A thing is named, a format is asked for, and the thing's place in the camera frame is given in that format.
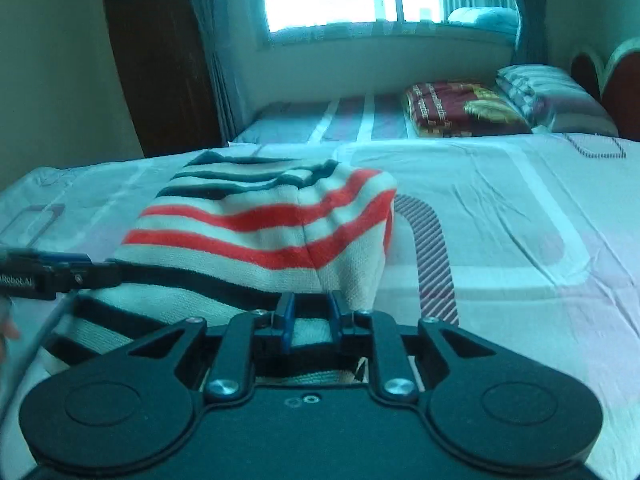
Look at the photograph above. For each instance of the light blue cushion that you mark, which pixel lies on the light blue cushion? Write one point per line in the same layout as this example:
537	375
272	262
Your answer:
487	19

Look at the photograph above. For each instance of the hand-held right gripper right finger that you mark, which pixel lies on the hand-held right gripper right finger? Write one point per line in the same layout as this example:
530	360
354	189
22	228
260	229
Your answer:
336	322

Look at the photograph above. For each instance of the striped bedsheet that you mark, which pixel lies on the striped bedsheet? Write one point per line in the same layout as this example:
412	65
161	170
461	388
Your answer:
305	120

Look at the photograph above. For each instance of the red white headboard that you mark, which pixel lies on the red white headboard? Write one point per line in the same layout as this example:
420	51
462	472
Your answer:
625	90

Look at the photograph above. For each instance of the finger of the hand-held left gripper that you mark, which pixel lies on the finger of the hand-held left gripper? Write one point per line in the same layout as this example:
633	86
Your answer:
65	258
95	277

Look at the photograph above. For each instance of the person's left hand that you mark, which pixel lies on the person's left hand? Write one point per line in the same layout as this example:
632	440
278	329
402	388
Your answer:
6	331

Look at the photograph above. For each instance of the folded red blanket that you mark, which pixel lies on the folded red blanket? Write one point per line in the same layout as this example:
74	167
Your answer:
460	107

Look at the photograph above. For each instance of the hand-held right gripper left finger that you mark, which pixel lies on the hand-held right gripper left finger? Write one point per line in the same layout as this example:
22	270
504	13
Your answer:
286	322

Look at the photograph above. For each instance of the white pink patterned bed cover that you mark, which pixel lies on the white pink patterned bed cover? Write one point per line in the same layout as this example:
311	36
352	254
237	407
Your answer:
510	230

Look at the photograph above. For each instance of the grey curtain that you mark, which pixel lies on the grey curtain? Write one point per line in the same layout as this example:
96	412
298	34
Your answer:
220	50
530	10

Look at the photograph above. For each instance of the striped pillow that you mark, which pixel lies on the striped pillow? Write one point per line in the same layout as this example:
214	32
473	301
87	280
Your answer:
555	97

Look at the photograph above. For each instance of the striped knit sweater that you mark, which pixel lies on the striped knit sweater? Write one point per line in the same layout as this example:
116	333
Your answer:
240	240

